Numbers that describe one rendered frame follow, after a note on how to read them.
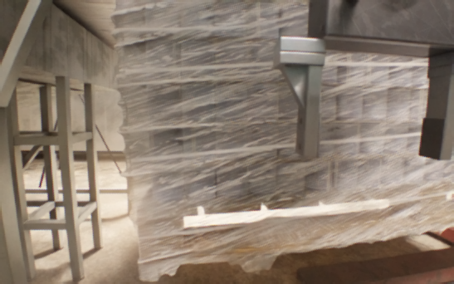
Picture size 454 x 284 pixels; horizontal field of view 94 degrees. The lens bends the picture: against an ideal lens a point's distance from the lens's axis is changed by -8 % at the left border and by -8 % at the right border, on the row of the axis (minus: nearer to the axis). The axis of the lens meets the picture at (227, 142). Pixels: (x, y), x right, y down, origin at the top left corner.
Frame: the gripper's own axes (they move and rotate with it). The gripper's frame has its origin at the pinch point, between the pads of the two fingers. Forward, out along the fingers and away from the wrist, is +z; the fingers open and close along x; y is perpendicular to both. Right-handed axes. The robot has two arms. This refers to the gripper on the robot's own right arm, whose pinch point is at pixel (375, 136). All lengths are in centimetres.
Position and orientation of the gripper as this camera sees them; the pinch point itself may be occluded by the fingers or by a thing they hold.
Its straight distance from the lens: 25.5
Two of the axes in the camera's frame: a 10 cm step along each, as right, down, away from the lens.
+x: 10.0, 0.3, 0.0
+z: -0.3, 9.9, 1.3
